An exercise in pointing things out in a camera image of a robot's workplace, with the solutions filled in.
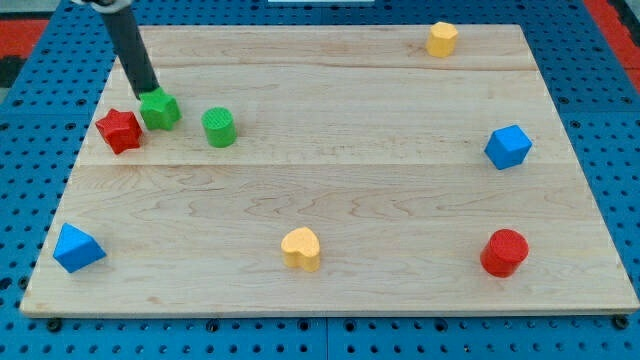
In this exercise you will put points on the green star block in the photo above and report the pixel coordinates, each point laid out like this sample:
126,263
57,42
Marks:
159,110

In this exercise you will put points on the blue cube block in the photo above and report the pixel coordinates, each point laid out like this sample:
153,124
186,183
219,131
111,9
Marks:
508,147

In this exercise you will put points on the red star block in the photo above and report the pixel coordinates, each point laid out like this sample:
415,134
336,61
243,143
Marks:
120,130

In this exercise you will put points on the light wooden board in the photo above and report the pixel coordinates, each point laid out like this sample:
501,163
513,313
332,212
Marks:
358,134

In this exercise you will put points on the yellow heart block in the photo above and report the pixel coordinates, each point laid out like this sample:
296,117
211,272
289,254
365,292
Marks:
300,248

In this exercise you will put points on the green cylinder block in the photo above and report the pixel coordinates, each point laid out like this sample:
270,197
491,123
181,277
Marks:
219,127

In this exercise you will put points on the yellow hexagon block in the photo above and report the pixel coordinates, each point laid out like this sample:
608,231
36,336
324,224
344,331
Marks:
441,40

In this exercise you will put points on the red cylinder block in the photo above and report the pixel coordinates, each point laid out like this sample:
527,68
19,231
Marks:
504,252

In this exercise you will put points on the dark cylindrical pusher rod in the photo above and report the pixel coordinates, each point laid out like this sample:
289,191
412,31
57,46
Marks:
123,29

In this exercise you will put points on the blue triangular prism block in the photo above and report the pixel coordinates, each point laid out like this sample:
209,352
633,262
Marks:
76,249

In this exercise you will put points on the silver rod mount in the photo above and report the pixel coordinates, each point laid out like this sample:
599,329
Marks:
105,6

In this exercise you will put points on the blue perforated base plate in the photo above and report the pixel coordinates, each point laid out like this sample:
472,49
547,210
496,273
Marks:
49,107

